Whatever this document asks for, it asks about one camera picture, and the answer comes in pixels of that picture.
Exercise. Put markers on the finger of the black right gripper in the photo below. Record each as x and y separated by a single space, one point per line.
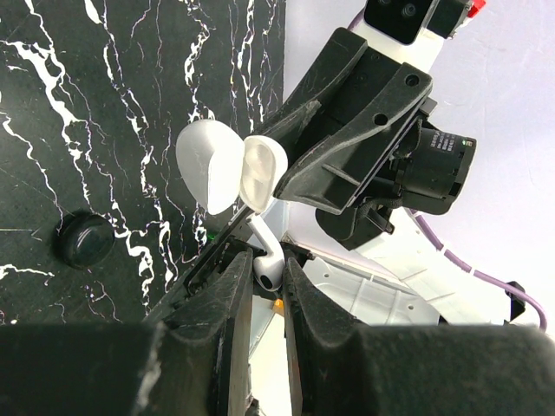
290 126
349 141

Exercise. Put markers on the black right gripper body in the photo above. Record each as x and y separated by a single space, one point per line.
426 172

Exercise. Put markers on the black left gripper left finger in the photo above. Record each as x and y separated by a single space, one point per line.
193 363

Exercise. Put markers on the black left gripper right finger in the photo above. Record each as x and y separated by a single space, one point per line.
339 365

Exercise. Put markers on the white earbud charging case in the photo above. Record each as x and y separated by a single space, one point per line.
218 166

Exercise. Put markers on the white wireless earbud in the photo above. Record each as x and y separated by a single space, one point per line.
268 268

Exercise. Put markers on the black round earbud case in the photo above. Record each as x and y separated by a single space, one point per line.
83 239

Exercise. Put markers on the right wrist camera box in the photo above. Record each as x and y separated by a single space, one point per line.
404 20

